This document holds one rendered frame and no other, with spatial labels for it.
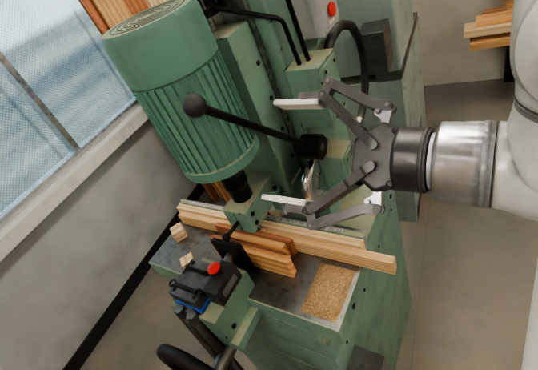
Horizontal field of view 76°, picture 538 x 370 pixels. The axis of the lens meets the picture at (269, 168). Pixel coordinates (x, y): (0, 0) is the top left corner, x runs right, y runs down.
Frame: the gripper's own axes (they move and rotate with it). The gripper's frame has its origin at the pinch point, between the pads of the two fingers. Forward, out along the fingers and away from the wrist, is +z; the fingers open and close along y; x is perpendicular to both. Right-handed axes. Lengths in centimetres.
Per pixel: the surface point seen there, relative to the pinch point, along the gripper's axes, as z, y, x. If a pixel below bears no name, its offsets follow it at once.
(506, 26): -24, 98, -183
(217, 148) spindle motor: 17.6, 0.4, -6.2
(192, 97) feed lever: 9.2, 5.6, 9.3
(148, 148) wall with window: 166, 8, -103
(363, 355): -1, -46, -51
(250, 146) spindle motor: 15.4, 1.9, -13.4
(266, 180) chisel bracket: 20.6, -4.3, -28.7
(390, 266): -9.3, -18.9, -34.1
